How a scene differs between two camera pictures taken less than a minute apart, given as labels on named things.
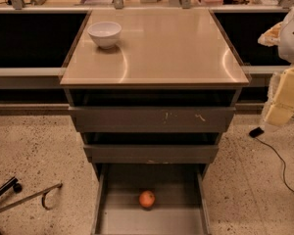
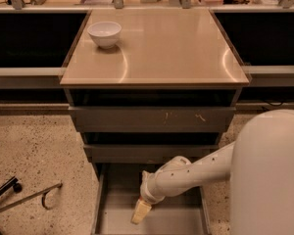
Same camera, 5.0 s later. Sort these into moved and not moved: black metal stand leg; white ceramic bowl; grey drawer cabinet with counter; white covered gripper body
Moved: white covered gripper body
Not moved: black metal stand leg; white ceramic bowl; grey drawer cabinet with counter
